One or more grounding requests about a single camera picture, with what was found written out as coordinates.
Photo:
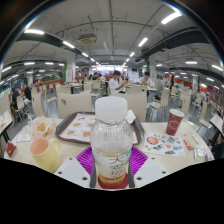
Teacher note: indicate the white crumpled napkin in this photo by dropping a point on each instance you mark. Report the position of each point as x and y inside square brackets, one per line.
[130, 117]

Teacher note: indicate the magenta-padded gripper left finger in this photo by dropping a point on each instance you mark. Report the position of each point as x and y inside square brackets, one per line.
[70, 170]

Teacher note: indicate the ceiling air conditioner unit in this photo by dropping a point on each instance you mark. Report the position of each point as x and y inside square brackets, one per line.
[87, 38]

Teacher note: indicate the group of beige chairs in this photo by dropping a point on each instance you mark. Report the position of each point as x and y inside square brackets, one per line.
[71, 104]

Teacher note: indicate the pale yellow mug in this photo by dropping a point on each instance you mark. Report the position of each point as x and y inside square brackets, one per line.
[46, 158]

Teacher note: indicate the person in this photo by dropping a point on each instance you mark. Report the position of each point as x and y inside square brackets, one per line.
[115, 83]
[16, 96]
[146, 80]
[26, 91]

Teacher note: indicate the neighbouring beige table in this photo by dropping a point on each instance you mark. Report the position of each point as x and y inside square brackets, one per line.
[217, 122]
[5, 121]

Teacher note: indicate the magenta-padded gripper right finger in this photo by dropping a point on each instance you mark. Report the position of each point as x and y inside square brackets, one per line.
[154, 170]

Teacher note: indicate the colourful printed flyer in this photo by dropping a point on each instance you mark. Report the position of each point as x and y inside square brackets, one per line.
[163, 144]

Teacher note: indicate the red sauce packet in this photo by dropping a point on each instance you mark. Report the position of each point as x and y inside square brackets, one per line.
[188, 144]

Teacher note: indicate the red paper cup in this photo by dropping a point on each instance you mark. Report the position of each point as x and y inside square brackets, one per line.
[174, 124]

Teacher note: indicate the red paper carton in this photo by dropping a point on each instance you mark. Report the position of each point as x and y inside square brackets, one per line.
[11, 149]

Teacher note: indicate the group of ceiling lights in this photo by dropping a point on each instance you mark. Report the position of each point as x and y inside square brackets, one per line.
[33, 31]

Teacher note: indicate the clear plastic packet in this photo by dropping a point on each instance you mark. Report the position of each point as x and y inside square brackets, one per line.
[200, 154]

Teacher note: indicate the white printed leaflet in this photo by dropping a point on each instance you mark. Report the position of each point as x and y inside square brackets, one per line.
[23, 138]

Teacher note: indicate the clear white-capped drink bottle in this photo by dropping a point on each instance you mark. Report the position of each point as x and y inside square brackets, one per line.
[111, 140]

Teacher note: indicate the dark food tray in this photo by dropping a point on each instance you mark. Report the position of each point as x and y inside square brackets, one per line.
[71, 128]

